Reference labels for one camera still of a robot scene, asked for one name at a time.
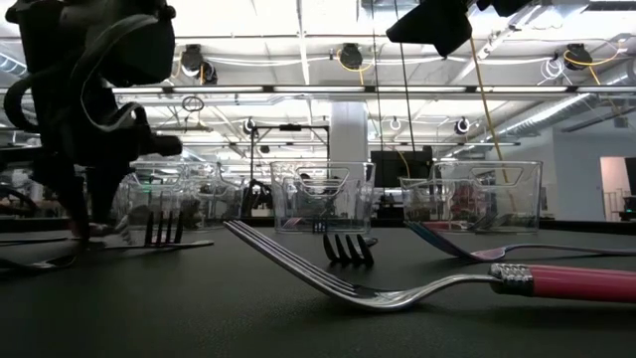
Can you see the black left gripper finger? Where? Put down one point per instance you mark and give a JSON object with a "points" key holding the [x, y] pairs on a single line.
{"points": [[69, 199], [104, 189]]}

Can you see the long ceiling light strip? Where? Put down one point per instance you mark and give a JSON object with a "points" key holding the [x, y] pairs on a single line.
{"points": [[318, 89]]}

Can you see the silver ventilation duct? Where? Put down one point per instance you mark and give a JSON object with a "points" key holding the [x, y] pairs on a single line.
{"points": [[556, 112]]}

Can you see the black table mat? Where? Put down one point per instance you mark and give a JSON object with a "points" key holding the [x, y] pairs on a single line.
{"points": [[149, 318]]}

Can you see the small black ceiling reel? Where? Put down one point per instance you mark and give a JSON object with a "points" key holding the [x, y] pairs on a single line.
{"points": [[249, 125], [462, 125]]}

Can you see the iridescent rainbow fork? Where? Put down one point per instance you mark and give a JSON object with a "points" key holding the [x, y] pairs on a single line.
{"points": [[489, 254], [164, 242], [318, 228]]}

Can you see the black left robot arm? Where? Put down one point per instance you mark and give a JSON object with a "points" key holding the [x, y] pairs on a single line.
{"points": [[40, 30]]}

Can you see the clear plastic bin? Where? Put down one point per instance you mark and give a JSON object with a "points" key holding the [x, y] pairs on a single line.
{"points": [[526, 199], [208, 189], [348, 209]]}

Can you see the white square pillar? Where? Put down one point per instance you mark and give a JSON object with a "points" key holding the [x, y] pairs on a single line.
{"points": [[348, 129]]}

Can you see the black monitor screen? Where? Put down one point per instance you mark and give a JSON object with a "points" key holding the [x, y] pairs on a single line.
{"points": [[392, 169]]}

